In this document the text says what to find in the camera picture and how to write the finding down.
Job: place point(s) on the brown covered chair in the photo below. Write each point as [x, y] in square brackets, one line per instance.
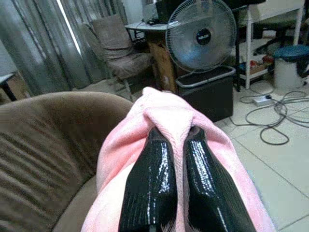
[116, 50]

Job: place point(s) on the grey mesh fan head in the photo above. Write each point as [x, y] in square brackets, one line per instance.
[193, 50]

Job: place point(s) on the white power strip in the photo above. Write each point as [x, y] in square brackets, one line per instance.
[262, 100]

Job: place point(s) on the grey curtain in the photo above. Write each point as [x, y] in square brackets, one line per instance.
[36, 36]

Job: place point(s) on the black box cabinet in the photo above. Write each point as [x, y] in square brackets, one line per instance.
[207, 101]

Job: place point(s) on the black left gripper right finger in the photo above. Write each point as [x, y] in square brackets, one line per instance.
[207, 193]

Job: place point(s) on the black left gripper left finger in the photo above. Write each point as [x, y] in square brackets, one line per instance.
[149, 183]

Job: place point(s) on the cardboard box on shelf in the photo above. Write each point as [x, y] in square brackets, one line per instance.
[258, 68]

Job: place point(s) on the black computer monitor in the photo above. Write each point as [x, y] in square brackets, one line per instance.
[166, 10]

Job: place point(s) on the round table with wooden leg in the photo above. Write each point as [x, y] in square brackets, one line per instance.
[161, 58]

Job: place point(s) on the white metal frame table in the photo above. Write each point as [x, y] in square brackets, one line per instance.
[249, 36]

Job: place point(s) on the pink pillow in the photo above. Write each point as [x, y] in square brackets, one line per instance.
[120, 149]

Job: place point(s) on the brown fabric sofa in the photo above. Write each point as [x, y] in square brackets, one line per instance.
[48, 145]

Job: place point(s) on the small side table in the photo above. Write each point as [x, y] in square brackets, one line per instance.
[7, 79]

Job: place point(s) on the white bin with blue lid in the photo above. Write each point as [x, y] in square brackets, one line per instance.
[287, 70]

